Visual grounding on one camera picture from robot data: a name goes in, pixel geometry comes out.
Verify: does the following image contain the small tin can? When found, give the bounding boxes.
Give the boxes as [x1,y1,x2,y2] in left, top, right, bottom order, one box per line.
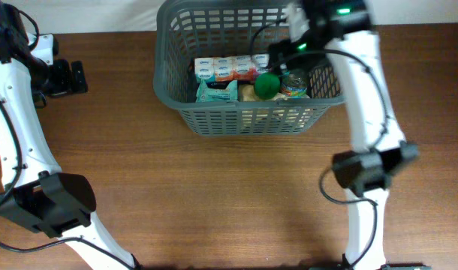
[280,73,309,98]

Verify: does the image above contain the green lid jar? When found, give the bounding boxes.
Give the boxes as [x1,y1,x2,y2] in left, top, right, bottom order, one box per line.
[254,73,281,100]

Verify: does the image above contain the brown paper pouch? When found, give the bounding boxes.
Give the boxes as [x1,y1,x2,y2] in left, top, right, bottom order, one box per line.
[238,82,312,125]

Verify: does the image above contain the multipack of tissue packets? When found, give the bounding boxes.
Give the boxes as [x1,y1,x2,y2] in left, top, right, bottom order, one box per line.
[194,54,270,83]

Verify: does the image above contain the teal snack wrapper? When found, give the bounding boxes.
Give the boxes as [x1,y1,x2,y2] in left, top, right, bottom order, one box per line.
[196,80,238,103]

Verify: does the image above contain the grey plastic shopping basket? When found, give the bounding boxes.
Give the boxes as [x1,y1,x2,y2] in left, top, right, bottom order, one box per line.
[153,0,345,137]

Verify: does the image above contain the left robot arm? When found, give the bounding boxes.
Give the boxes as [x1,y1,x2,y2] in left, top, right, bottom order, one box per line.
[0,1,140,269]

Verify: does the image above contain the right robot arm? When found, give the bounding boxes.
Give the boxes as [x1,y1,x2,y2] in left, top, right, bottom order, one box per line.
[269,1,419,270]

